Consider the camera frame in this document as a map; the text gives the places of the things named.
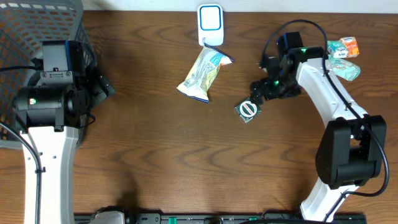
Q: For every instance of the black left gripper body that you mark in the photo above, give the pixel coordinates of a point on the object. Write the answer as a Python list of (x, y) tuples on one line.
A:
[(94, 90)]

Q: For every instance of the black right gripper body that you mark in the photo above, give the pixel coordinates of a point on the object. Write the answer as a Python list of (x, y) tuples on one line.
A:
[(277, 86)]

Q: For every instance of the dark box round white label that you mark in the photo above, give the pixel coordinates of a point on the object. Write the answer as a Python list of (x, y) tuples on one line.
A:
[(247, 110)]

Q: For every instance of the green white snack packet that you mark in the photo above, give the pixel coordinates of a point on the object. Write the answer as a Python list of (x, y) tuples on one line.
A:
[(344, 68)]

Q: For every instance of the teal Kleenex tissue pack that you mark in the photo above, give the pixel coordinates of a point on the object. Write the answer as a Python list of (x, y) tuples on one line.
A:
[(337, 49)]

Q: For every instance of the clear orange snack packet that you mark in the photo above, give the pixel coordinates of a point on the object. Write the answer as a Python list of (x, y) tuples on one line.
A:
[(351, 45)]

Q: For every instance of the yellow white snack bag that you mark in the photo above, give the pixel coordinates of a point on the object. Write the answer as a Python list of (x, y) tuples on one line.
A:
[(203, 73)]

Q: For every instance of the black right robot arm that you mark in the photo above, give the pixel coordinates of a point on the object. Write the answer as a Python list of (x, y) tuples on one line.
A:
[(351, 151)]

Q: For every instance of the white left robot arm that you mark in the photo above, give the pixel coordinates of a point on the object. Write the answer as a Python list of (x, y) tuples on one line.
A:
[(54, 112)]

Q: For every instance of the white barcode scanner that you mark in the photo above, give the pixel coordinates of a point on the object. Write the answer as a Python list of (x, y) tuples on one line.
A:
[(210, 24)]

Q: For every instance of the dark grey plastic basket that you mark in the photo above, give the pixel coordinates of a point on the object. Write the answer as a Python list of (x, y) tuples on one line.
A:
[(25, 24)]

